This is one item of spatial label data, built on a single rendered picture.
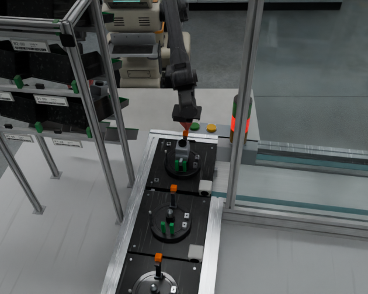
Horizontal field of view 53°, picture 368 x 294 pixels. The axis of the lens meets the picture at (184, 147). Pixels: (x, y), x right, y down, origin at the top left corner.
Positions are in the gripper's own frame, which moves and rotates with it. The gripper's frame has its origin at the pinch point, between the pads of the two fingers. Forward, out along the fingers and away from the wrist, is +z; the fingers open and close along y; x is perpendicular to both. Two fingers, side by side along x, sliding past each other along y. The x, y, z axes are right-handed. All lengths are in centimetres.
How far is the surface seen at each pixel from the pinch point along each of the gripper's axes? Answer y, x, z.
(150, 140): -15.8, 1.7, 10.2
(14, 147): -146, 68, 105
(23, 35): -30, -32, -56
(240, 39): 17, 240, 105
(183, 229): 4.2, -38.4, 7.7
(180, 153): -0.7, -12.6, 0.2
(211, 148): 9.5, -0.4, 9.3
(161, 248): -1.8, -45.1, 9.6
